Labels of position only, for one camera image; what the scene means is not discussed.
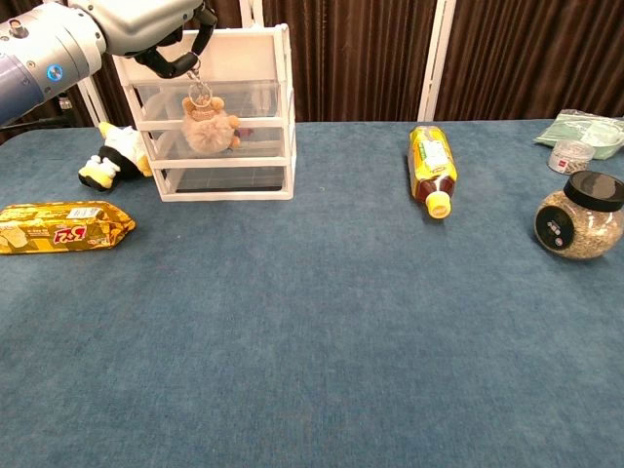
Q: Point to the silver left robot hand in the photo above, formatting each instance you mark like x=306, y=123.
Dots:
x=141, y=22

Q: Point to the white plastic drawer unit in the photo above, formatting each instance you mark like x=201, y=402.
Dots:
x=244, y=53

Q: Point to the black yellow white plush toy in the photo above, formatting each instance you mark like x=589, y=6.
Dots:
x=122, y=146

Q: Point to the clear plastic drawer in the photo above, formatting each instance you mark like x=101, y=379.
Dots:
x=263, y=145
x=224, y=179
x=253, y=97

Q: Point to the small red blue drawer item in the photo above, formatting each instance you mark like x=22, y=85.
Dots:
x=246, y=132

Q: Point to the brown curtain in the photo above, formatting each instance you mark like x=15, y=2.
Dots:
x=356, y=58

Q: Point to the gold biscuit packet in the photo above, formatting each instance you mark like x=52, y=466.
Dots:
x=58, y=229

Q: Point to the tea bottle with yellow label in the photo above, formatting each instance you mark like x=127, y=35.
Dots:
x=431, y=156

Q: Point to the blue tablecloth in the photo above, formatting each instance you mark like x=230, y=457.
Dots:
x=312, y=341

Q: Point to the small clear jar red label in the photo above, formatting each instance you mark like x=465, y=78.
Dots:
x=570, y=156

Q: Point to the green plastic package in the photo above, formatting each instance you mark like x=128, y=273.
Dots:
x=585, y=129

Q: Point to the round glass jar black lid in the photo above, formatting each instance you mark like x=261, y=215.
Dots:
x=580, y=229

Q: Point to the white frame post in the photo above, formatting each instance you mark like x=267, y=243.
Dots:
x=435, y=58
x=251, y=12
x=92, y=105

